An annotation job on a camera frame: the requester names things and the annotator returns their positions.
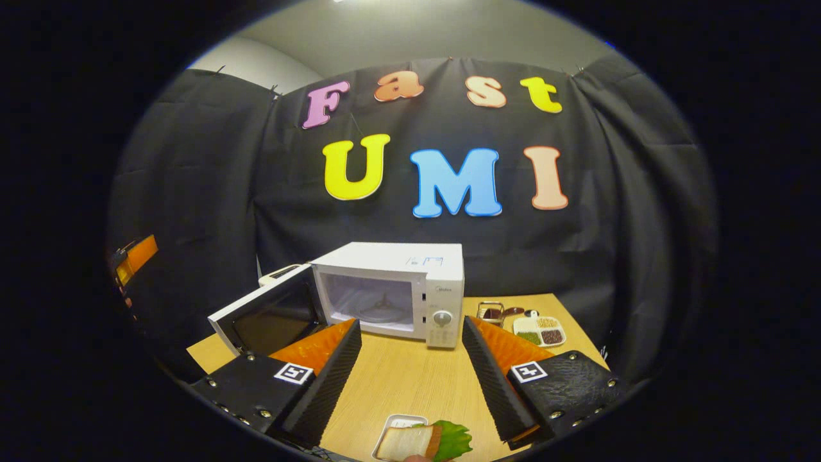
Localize white toaster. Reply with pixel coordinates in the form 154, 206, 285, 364
258, 264, 302, 287

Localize white rectangular tray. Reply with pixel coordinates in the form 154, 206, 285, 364
371, 414, 429, 461

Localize white microwave oven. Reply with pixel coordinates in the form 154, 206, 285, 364
207, 242, 465, 357

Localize black backdrop cloth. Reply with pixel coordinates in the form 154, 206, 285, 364
106, 55, 719, 386

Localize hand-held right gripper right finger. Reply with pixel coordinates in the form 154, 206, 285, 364
462, 314, 637, 445

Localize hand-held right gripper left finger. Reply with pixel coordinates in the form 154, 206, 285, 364
190, 318, 364, 449

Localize sandwich with lettuce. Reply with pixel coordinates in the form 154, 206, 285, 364
375, 420, 473, 462

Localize white divided dish of beans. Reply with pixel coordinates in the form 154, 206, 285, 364
512, 309, 567, 348

